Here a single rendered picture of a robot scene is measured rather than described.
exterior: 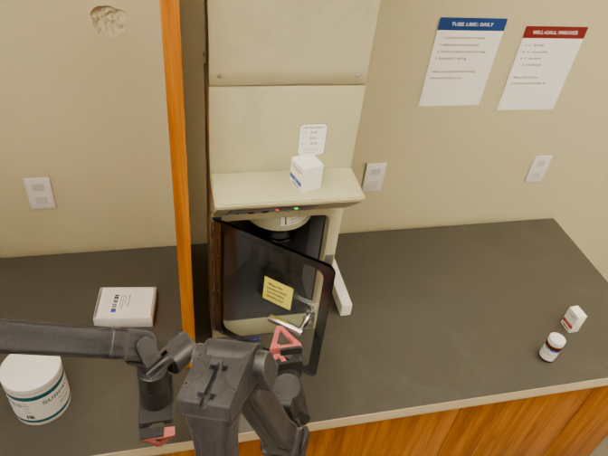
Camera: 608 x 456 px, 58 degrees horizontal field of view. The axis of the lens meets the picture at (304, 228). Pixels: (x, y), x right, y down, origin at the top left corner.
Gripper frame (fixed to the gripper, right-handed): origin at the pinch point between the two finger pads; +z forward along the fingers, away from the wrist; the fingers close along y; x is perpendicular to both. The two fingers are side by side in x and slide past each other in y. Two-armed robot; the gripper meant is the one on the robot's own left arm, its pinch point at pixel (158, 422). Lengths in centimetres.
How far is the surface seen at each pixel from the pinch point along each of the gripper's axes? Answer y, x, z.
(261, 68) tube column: 33, -24, -65
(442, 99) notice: 76, -89, -35
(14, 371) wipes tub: 18.3, 31.7, 1.2
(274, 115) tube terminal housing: 33, -27, -55
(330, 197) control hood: 22, -38, -41
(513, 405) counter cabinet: 7, -100, 28
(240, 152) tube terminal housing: 33, -20, -46
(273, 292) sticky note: 21.5, -27.7, -14.2
